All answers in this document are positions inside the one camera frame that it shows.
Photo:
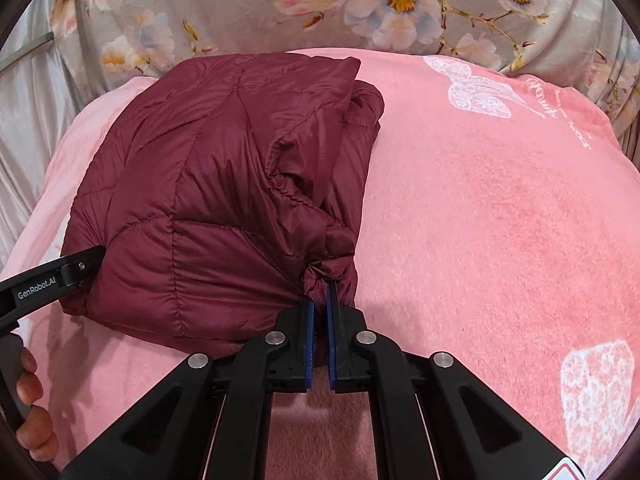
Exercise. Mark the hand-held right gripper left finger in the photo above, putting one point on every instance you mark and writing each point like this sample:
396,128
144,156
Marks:
309,345

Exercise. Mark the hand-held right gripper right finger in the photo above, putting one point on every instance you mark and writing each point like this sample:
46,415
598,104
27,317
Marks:
331,340

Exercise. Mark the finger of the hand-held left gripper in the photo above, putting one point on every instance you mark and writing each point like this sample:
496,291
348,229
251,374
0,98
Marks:
85,264

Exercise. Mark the maroon puffer jacket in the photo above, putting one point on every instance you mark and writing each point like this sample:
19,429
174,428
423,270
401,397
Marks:
200,185

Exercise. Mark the person's left hand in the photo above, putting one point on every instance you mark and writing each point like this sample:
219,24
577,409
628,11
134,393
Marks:
37,435

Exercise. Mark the silver satin cloth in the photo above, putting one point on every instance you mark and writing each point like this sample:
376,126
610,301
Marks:
30,125

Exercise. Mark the pink blanket with white bows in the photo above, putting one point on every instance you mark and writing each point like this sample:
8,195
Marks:
475,210

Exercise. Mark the grey floral bedsheet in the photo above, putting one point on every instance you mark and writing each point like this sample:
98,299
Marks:
240,10

